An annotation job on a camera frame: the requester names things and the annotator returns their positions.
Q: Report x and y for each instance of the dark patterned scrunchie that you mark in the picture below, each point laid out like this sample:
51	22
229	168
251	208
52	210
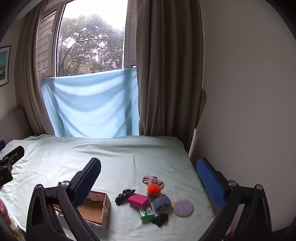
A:
123	197

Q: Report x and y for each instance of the beige pink sock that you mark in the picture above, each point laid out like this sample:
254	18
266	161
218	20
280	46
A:
159	183

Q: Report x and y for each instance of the light blue hanging sheet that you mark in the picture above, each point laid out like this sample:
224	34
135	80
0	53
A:
92	104

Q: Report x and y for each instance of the framed wall picture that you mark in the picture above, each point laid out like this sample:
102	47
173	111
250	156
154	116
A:
4	66

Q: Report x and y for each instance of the white headboard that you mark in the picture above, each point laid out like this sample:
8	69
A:
13	125

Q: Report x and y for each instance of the orange fluffy pompom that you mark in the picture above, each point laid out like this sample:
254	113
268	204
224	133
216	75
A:
153	189

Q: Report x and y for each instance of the cardboard box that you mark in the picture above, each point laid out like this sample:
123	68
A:
92	208

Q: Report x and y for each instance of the window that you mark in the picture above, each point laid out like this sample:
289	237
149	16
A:
90	41

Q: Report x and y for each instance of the pink pouch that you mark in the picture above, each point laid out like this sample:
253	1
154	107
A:
138	199

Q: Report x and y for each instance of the brown curtain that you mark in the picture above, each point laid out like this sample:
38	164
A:
166	69
30	81

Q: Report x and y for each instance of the black scrunchie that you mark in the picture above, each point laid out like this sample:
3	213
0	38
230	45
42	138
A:
160	219

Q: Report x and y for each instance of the round glitter yellow-rimmed pad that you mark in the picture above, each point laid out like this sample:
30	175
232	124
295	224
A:
183	208

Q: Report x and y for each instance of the grey blue sock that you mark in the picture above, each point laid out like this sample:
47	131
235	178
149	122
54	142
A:
161	202

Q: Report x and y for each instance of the person's left hand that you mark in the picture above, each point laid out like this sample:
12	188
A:
4	210

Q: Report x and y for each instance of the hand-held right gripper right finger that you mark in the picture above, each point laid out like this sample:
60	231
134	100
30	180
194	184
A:
210	183

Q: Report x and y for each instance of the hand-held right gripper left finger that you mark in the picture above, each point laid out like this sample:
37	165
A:
89	178

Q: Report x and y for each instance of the bed with pale green sheet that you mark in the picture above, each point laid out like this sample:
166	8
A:
129	157

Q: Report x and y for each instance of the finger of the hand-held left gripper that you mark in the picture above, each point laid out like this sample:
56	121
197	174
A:
15	154
1	144

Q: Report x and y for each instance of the green tissue packet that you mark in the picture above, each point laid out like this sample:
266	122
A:
146	214

